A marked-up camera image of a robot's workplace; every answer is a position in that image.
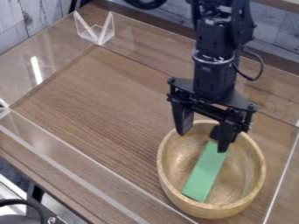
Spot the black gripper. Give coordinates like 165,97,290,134
167,50,258,153

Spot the green foam stick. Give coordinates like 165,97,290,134
182,141,229,202

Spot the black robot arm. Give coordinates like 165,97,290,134
167,0,258,153

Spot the wooden bowl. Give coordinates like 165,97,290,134
157,120,268,220

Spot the small black square block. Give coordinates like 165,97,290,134
210,125,221,141

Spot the clear acrylic front wall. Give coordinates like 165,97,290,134
0,108,198,224

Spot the clear acrylic corner bracket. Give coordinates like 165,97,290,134
74,11,115,46

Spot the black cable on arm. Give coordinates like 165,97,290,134
125,0,266,82

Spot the black table leg bracket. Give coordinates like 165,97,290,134
27,183,67,224

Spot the black cable lower left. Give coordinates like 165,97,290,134
0,199,51,218

